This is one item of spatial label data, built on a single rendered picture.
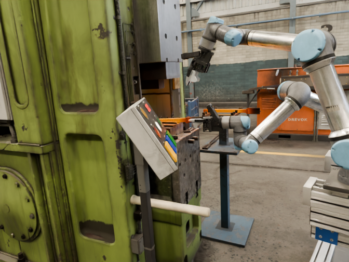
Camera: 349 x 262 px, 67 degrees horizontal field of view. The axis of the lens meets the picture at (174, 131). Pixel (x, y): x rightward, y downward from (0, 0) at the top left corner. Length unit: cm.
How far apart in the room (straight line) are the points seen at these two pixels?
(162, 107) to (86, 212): 88
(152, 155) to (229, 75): 842
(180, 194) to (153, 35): 93
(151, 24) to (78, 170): 95
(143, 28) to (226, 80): 789
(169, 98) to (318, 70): 111
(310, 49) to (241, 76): 815
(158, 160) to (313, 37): 71
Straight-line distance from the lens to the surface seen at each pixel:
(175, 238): 184
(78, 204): 180
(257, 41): 139
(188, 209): 139
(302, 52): 112
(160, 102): 198
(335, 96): 112
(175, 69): 166
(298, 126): 515
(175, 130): 165
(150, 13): 155
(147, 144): 96
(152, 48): 153
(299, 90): 152
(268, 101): 509
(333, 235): 146
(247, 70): 919
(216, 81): 942
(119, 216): 158
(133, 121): 95
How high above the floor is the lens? 131
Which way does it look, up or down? 13 degrees down
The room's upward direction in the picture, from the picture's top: 4 degrees counter-clockwise
